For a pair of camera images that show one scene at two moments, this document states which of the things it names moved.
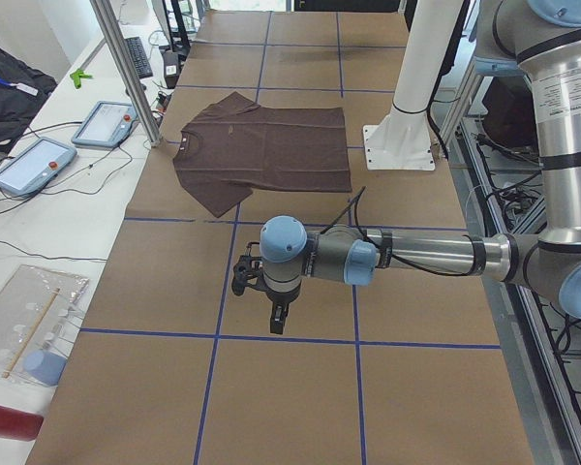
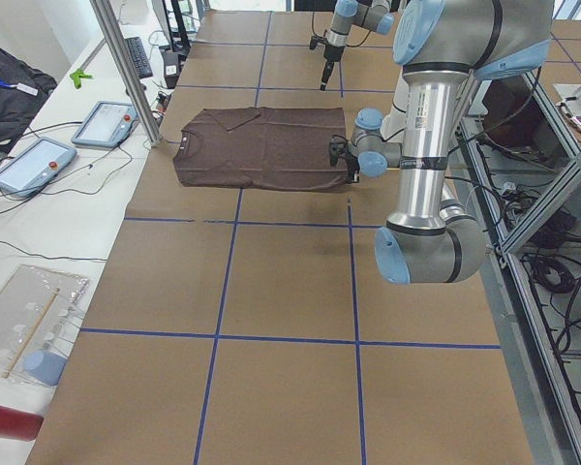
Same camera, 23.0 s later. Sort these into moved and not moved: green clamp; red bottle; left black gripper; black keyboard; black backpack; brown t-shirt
Moved: left black gripper; brown t-shirt
Not moved: black keyboard; green clamp; black backpack; red bottle
